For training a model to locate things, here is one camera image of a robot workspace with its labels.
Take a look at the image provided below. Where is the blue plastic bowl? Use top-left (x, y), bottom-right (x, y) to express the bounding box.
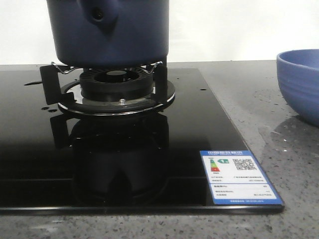
top-left (277, 49), bottom-right (319, 126)

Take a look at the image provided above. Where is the black right pot support grate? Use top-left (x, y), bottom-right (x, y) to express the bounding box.
top-left (40, 61), bottom-right (169, 107)

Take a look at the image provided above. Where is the blue energy label sticker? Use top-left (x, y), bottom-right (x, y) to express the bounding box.
top-left (200, 150), bottom-right (283, 206)

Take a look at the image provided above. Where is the black glass gas stove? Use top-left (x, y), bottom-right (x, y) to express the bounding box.
top-left (0, 69), bottom-right (284, 215)

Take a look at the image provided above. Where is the right gas burner with ring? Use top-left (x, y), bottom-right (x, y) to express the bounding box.
top-left (58, 66), bottom-right (175, 116)

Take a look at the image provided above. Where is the blue saucepan with long handle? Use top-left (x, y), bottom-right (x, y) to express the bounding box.
top-left (46, 0), bottom-right (169, 68)

